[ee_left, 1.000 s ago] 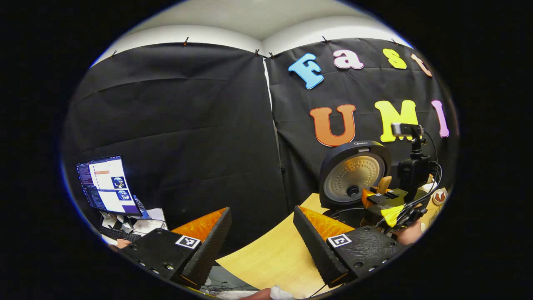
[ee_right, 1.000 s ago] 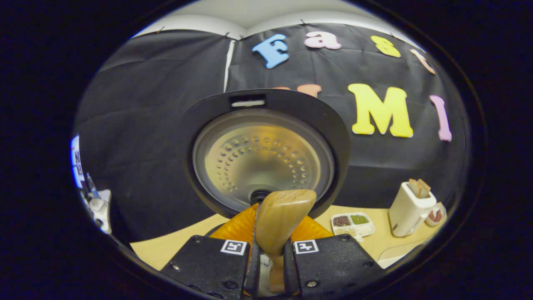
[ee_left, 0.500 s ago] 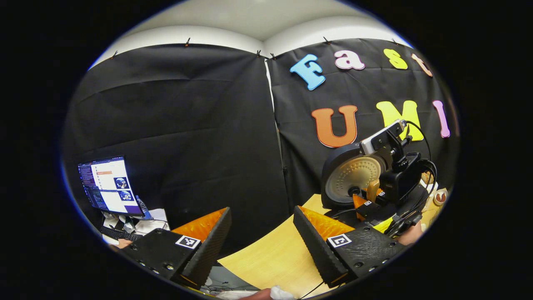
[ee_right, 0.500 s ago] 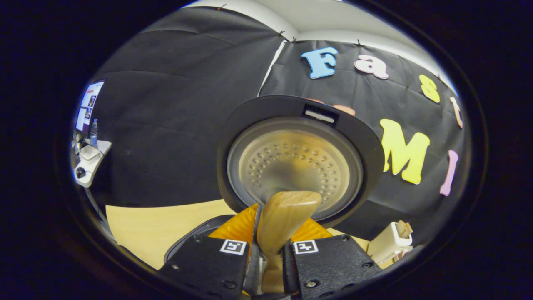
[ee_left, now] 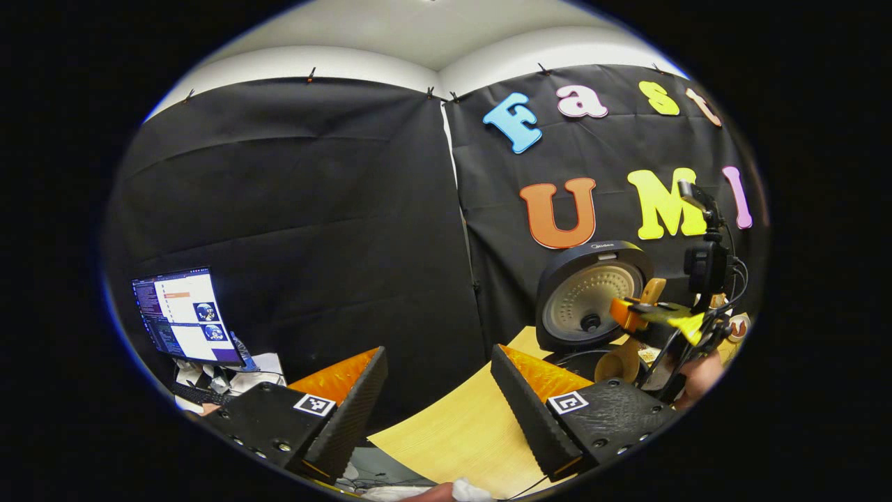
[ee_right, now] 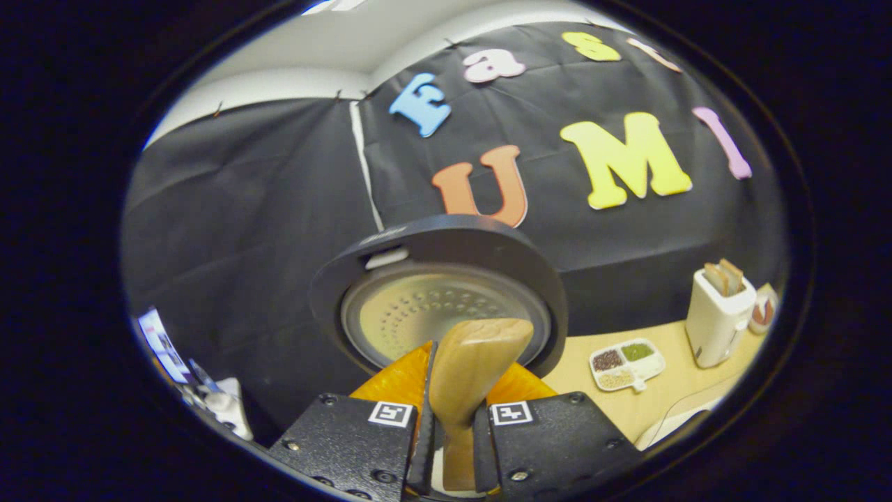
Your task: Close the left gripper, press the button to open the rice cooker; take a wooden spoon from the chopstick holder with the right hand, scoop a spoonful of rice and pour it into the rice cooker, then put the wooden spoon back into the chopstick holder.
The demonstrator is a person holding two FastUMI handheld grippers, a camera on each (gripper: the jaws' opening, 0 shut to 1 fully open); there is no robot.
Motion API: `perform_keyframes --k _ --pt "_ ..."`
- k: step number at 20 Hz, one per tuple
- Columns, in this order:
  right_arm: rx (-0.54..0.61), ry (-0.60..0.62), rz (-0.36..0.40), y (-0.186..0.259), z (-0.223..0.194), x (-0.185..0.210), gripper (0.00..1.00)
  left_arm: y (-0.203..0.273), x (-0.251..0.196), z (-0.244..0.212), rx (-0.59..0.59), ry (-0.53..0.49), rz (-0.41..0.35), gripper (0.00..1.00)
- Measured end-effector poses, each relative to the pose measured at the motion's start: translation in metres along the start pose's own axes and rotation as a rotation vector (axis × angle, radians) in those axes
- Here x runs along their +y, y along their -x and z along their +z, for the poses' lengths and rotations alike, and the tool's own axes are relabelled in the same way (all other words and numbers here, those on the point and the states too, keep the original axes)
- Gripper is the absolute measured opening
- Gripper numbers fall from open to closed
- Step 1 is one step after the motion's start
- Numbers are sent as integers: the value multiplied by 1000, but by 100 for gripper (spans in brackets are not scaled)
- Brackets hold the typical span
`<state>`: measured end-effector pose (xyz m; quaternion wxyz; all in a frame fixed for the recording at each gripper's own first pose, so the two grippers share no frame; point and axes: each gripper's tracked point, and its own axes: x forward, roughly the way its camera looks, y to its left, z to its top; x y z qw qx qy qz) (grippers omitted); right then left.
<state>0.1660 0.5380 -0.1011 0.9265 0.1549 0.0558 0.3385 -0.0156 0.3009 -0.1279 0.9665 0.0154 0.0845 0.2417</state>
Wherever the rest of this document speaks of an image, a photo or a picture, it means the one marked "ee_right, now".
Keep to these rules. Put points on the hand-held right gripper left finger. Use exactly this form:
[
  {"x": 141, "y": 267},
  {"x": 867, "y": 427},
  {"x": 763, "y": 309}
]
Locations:
[{"x": 348, "y": 446}]

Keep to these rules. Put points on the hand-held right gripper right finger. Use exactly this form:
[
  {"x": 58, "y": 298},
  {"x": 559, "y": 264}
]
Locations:
[{"x": 557, "y": 446}]

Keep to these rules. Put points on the wooden spoon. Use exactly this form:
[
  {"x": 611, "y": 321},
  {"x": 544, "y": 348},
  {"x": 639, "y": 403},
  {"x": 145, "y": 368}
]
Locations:
[{"x": 470, "y": 362}]

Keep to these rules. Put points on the black rice cooker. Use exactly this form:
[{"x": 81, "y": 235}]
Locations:
[{"x": 453, "y": 240}]

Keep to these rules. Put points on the white divided bean dish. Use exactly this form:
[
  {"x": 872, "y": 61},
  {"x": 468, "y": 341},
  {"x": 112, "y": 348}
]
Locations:
[{"x": 627, "y": 364}]

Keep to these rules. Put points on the white toaster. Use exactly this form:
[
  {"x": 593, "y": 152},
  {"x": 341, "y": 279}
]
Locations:
[{"x": 714, "y": 328}]

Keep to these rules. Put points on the computer monitor screen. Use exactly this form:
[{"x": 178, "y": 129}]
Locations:
[{"x": 164, "y": 345}]

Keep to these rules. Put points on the round beige plate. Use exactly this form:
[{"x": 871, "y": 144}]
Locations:
[{"x": 754, "y": 328}]

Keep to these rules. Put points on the brown meat piece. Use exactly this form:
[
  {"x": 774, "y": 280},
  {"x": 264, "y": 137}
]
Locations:
[{"x": 759, "y": 312}]

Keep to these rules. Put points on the black backdrop cloth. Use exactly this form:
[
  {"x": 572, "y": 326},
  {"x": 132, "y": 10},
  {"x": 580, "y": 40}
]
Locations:
[{"x": 244, "y": 209}]

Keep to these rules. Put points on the ceiling light panel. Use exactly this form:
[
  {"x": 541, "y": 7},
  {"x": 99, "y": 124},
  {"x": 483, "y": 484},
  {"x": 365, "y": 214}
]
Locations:
[{"x": 334, "y": 5}]

